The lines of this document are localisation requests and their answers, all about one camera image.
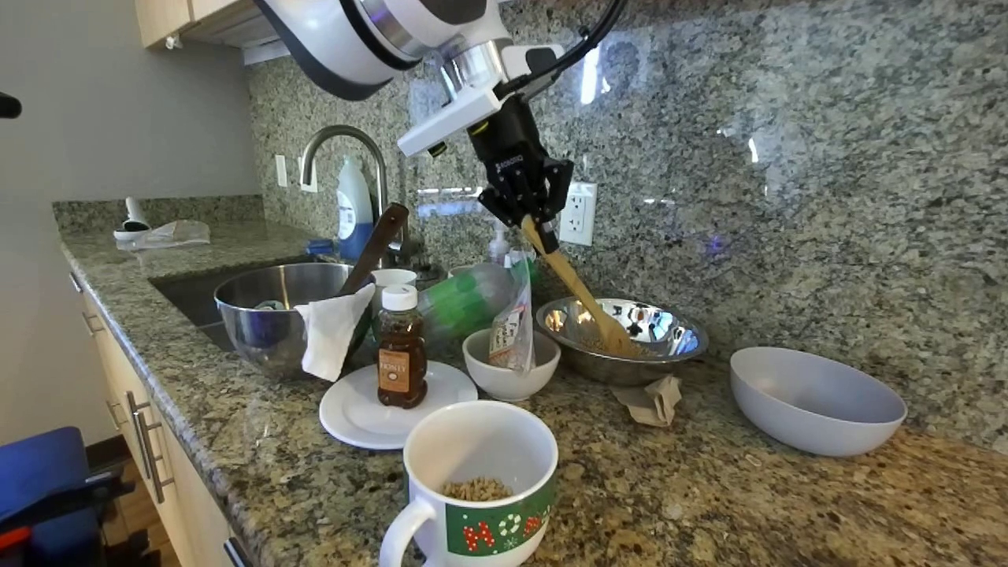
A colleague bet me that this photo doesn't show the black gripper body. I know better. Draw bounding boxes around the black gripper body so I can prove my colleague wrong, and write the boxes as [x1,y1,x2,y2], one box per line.
[468,99,579,228]

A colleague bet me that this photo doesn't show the light wooden spoon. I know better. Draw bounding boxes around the light wooden spoon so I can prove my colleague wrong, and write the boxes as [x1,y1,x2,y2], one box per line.
[517,213,646,361]

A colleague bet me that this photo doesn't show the shiny silver bowl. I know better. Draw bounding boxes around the shiny silver bowl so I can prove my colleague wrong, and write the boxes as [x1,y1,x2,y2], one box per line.
[532,296,713,392]

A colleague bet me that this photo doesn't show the small white bowl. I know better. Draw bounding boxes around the small white bowl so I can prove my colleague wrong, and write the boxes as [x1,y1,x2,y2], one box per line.
[459,327,564,406]

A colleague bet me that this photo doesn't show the white dish soap bottle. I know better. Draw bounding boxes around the white dish soap bottle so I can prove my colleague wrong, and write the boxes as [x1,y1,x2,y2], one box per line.
[334,156,379,245]

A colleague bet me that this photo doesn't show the large steel mixing bowl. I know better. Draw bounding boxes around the large steel mixing bowl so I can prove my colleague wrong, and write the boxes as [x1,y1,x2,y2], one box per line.
[212,257,367,382]

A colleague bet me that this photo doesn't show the grey bowl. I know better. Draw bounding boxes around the grey bowl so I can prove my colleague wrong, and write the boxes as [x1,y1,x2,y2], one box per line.
[727,347,912,461]

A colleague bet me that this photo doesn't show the clear snack packet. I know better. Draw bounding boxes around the clear snack packet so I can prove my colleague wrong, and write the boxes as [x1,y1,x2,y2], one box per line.
[482,225,540,379]

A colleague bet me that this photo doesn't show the green plastic bottle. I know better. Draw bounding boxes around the green plastic bottle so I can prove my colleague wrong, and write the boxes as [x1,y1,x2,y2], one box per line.
[423,256,553,353]

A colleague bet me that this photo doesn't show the dark brown wooden utensil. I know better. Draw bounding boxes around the dark brown wooden utensil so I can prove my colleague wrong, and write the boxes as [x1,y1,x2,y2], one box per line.
[337,203,412,301]

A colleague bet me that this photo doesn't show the chrome faucet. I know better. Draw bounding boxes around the chrome faucet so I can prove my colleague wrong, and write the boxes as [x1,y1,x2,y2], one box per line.
[296,122,393,228]

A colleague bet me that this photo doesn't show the brown honey bottle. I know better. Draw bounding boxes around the brown honey bottle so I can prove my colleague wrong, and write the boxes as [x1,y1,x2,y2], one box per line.
[375,281,431,413]

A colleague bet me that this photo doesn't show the crumpled brown paper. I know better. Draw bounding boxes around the crumpled brown paper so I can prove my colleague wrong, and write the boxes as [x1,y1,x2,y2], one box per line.
[610,371,688,431]

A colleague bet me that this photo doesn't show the blue sponge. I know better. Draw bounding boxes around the blue sponge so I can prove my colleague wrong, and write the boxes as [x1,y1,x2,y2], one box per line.
[305,220,382,269]

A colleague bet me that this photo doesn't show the white cloth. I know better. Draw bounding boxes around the white cloth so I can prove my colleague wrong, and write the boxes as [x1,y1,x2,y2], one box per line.
[296,281,379,385]

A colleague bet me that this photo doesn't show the white Christmas mug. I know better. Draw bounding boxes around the white Christmas mug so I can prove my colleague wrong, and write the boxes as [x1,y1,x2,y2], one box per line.
[375,399,560,567]

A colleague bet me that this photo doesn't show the wooden upper cabinet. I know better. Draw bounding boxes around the wooden upper cabinet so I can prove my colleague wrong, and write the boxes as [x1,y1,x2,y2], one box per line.
[133,0,268,51]

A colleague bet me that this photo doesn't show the white wall outlet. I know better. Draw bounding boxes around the white wall outlet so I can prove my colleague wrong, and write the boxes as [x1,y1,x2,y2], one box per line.
[556,181,599,249]

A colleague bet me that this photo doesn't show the white wrist mount plate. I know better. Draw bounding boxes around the white wrist mount plate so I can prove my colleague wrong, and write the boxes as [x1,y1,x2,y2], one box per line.
[393,41,568,162]

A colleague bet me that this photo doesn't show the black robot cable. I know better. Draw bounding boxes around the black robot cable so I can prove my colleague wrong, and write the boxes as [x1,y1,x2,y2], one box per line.
[517,0,630,103]

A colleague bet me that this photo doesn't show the metal cabinet handle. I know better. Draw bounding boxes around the metal cabinet handle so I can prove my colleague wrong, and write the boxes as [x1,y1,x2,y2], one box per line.
[123,388,178,507]

